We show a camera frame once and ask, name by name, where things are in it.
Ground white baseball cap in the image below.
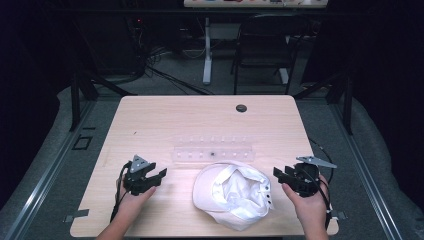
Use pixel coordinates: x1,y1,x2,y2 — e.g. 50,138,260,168
191,160,275,232

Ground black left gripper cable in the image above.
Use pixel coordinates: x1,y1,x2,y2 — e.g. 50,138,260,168
109,161,133,223

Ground person's left hand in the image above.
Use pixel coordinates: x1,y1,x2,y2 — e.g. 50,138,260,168
111,179,158,226

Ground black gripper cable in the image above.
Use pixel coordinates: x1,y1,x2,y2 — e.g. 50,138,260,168
109,161,133,223
307,137,335,232

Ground grey metal floor rail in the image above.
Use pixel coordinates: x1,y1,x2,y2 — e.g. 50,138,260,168
3,99,98,240
328,103,406,240

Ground black floor cables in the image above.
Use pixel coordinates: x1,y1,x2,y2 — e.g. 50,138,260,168
133,46,214,97

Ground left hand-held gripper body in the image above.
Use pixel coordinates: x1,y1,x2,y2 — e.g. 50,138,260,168
122,154,161,197

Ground black metal stand frame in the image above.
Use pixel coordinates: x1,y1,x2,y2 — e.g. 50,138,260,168
68,64,138,132
292,64,355,136

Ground person's right hand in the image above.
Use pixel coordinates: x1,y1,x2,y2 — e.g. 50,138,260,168
281,174,332,232

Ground black chair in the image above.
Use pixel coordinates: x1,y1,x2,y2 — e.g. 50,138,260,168
230,13,306,96

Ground clear plastic peg rack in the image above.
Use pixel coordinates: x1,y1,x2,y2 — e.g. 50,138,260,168
171,134,256,165

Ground grey tape strip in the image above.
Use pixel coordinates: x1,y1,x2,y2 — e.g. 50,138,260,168
62,208,91,224

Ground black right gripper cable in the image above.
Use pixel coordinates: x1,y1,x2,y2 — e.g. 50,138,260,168
307,137,335,232

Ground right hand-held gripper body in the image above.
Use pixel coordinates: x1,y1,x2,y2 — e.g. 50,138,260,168
291,155,338,198

